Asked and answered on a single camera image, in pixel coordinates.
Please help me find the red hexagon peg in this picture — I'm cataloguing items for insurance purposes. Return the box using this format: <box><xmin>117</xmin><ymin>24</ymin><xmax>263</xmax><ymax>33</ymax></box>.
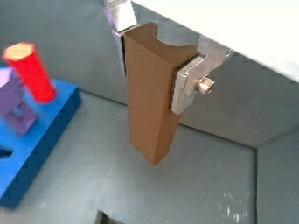
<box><xmin>3</xmin><ymin>42</ymin><xmax>57</xmax><ymax>103</ymax></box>

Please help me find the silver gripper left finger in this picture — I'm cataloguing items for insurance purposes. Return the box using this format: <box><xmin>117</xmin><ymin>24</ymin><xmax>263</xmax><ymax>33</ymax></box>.
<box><xmin>102</xmin><ymin>0</ymin><xmax>138</xmax><ymax>75</ymax></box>

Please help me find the dark grey curved fixture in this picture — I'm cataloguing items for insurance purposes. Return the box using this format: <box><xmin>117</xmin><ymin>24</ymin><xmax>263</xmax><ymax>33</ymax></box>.
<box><xmin>94</xmin><ymin>210</ymin><xmax>125</xmax><ymax>224</ymax></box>

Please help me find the blue shape-sorter block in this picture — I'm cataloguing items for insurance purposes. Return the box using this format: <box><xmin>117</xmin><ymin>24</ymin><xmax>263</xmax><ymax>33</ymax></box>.
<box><xmin>0</xmin><ymin>79</ymin><xmax>81</xmax><ymax>208</ymax></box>

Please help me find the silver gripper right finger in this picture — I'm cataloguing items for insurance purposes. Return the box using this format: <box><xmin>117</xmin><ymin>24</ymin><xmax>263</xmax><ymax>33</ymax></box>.
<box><xmin>171</xmin><ymin>35</ymin><xmax>234</xmax><ymax>115</ymax></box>

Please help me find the purple pentagon peg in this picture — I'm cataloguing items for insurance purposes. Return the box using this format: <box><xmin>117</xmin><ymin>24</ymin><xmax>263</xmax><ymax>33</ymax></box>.
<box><xmin>0</xmin><ymin>67</ymin><xmax>38</xmax><ymax>135</ymax></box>

